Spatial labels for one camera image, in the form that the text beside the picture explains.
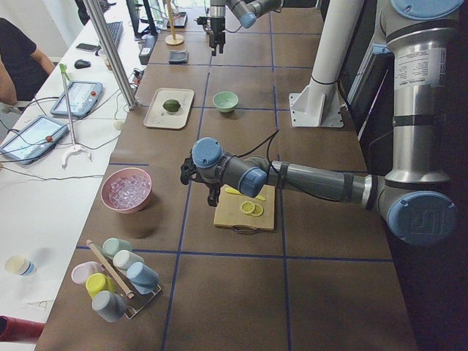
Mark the green avocado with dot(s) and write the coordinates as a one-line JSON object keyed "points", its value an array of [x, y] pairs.
{"points": [[172, 106]]}

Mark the black computer mouse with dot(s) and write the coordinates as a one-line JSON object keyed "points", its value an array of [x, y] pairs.
{"points": [[82, 64]]}

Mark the paper cup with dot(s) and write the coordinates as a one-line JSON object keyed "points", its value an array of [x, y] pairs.
{"points": [[19, 265]]}

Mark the teach pendant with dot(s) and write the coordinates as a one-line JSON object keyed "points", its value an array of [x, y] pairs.
{"points": [[83, 96], [34, 140]]}

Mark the bamboo cutting board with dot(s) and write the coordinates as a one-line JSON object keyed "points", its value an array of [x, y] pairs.
{"points": [[228, 212]]}

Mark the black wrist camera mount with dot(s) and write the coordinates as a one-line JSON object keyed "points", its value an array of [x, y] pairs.
{"points": [[189, 172], [204, 22]]}

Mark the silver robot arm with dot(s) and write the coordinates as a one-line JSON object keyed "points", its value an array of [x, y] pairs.
{"points": [[246, 13], [417, 33]]}

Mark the front lemon slice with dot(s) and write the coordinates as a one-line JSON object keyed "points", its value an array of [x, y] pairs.
{"points": [[247, 207]]}

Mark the green ceramic bowl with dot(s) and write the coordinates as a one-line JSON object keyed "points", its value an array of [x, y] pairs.
{"points": [[225, 101]]}

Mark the wooden mug tree stand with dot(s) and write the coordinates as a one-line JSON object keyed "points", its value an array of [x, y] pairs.
{"points": [[173, 39]]}

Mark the black label box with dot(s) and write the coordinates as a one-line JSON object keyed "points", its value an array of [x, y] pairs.
{"points": [[146, 45]]}

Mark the lower teach pendant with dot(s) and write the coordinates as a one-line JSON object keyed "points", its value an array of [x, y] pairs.
{"points": [[34, 140]]}

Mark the white pedestal column base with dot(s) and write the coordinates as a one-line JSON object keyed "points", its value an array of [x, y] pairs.
{"points": [[318, 105]]}

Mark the pink bowl with ice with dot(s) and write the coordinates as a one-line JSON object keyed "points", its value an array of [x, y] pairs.
{"points": [[127, 190]]}

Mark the black smartphone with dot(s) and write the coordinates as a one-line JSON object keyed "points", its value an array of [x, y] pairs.
{"points": [[87, 47]]}

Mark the grey folded cloth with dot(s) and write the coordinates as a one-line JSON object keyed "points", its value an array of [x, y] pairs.
{"points": [[178, 57]]}

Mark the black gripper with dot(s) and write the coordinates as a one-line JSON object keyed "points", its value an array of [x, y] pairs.
{"points": [[216, 25], [211, 187]]}

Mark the upper teach pendant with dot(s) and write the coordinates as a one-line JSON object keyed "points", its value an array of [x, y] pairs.
{"points": [[83, 96]]}

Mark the seated person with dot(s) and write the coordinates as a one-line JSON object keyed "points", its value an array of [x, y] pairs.
{"points": [[24, 67]]}

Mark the cream rabbit tray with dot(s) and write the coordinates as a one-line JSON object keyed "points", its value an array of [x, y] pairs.
{"points": [[157, 117]]}

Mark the black keyboard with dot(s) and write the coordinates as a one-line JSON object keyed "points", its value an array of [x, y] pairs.
{"points": [[116, 29]]}

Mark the aluminium frame post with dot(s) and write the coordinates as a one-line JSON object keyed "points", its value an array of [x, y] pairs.
{"points": [[98, 20]]}

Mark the rack of pastel cups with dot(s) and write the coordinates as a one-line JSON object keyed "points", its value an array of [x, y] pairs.
{"points": [[117, 280]]}

